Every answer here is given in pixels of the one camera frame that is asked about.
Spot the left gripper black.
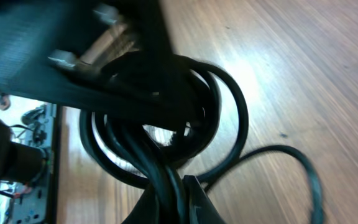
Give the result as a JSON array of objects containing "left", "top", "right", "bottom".
[{"left": 0, "top": 0, "right": 198, "bottom": 130}]

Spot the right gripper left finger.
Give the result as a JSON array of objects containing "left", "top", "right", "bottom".
[{"left": 122, "top": 184, "right": 161, "bottom": 224}]

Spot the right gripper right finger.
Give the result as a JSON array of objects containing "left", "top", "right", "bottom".
[{"left": 183, "top": 175, "right": 226, "bottom": 224}]

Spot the black cable bundle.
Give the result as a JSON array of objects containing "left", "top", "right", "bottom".
[{"left": 78, "top": 51, "right": 326, "bottom": 224}]

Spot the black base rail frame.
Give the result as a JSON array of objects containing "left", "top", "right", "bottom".
[{"left": 0, "top": 104, "right": 63, "bottom": 224}]

